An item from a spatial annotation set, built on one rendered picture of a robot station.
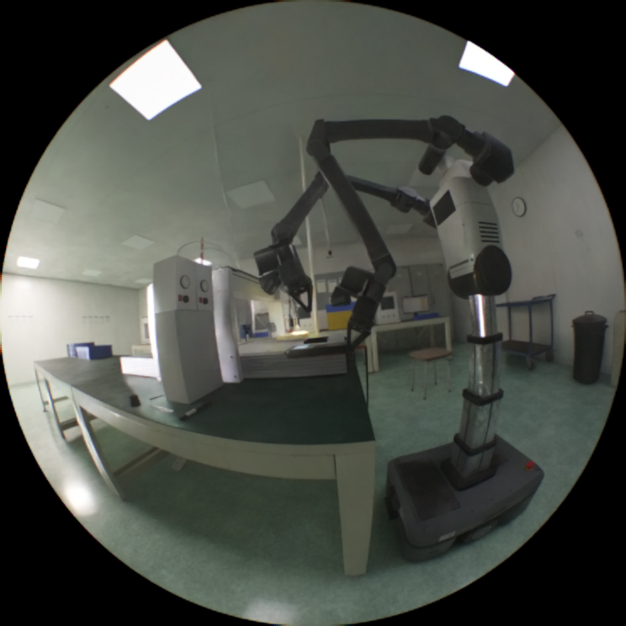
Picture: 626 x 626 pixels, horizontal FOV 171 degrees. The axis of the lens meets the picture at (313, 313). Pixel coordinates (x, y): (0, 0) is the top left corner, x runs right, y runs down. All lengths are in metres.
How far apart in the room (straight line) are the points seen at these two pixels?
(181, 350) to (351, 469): 0.56
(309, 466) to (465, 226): 0.74
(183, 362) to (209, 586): 0.95
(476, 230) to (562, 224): 2.74
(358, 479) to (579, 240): 3.21
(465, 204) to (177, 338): 0.96
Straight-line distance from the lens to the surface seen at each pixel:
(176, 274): 0.70
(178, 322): 0.69
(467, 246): 0.70
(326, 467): 0.44
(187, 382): 0.70
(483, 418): 0.83
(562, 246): 3.38
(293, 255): 0.60
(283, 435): 0.44
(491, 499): 0.97
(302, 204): 0.78
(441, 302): 5.26
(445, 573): 1.07
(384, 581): 1.02
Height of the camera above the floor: 0.98
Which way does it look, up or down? 1 degrees up
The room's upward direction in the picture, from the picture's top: 6 degrees counter-clockwise
